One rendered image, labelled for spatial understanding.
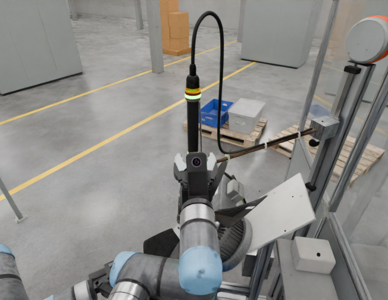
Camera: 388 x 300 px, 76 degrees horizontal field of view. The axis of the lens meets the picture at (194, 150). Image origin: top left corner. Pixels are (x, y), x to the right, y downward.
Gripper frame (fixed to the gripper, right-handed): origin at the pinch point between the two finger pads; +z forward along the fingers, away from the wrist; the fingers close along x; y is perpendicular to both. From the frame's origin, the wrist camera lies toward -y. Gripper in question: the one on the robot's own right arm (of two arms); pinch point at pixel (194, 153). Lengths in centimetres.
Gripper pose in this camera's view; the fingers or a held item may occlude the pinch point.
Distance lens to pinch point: 69.1
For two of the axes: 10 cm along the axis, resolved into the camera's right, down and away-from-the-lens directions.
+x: 10.0, -0.2, 0.2
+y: 0.0, 8.2, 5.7
